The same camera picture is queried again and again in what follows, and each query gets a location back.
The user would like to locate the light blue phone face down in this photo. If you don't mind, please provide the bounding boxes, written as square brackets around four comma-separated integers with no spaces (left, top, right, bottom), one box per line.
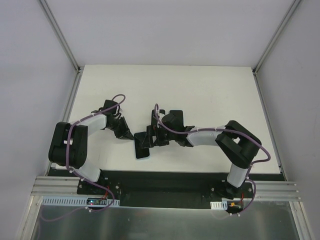
[134,131,150,160]

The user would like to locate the black phone case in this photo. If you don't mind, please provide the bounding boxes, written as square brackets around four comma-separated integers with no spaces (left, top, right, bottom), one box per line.
[151,109,166,128]

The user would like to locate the gold phone with black screen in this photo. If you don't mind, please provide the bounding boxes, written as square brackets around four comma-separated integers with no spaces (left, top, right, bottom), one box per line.
[169,110,184,129]

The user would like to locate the light blue three-hole phone case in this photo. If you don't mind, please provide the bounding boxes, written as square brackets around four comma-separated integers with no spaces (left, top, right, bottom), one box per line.
[174,110,185,129]

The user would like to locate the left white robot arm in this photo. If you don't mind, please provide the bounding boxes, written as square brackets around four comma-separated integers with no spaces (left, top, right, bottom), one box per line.
[48,99,134,195]

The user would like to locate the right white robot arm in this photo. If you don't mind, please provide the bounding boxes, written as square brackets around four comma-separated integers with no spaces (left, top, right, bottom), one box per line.
[134,109,262,200]

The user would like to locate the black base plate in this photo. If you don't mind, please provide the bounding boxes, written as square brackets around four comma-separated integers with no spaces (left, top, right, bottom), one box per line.
[47,167,287,208]

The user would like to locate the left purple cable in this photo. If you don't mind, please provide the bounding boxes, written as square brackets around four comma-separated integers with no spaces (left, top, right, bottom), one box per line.
[66,94,126,213]

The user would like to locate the purple cable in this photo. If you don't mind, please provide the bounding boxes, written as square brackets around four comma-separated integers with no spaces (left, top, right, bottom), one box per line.
[154,103,271,218]
[66,94,126,213]

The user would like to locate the right white cable duct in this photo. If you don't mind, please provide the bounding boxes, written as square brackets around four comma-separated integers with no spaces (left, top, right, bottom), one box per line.
[210,200,244,211]

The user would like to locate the white cable duct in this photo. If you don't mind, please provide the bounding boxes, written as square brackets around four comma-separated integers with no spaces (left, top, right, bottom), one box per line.
[42,196,120,208]
[210,200,244,211]

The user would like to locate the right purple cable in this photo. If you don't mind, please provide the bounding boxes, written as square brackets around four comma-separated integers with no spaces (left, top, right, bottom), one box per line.
[154,103,271,218]

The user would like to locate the left white cable duct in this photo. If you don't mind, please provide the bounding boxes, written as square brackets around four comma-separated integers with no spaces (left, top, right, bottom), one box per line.
[42,196,120,208]

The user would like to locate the aluminium front rail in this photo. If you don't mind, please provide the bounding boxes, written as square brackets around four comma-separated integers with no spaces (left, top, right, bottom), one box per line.
[30,176,302,202]

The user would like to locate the left aluminium frame post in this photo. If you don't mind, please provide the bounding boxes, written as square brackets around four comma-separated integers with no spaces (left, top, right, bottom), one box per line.
[37,0,82,74]

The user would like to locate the aluminium frame post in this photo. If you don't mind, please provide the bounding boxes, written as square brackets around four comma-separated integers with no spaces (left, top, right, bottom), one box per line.
[37,0,82,74]
[252,0,303,76]

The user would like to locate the right aluminium frame post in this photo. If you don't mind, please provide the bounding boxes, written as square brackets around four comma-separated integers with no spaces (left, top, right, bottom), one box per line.
[252,0,303,76]

